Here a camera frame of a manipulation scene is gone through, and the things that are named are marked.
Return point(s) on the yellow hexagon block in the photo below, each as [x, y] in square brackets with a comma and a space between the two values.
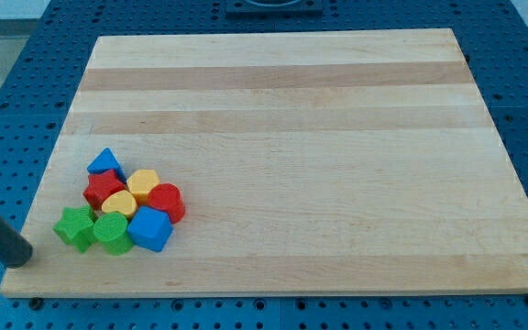
[140, 183]

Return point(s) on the light wooden board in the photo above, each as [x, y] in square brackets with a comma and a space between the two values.
[310, 163]

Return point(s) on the green star block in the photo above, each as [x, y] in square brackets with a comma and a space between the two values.
[76, 227]

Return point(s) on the red star block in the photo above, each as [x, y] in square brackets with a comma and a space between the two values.
[100, 187]

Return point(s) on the green cylinder block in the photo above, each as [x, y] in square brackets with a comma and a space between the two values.
[110, 230]

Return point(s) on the blue triangle block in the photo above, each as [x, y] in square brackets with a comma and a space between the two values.
[106, 161]

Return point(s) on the yellow heart block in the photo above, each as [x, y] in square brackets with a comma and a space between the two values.
[122, 202]

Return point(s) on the blue cube block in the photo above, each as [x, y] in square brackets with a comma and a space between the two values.
[150, 229]

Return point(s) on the red cylinder block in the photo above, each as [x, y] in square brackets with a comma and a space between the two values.
[167, 198]

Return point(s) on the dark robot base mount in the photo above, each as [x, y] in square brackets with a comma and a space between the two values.
[235, 8]

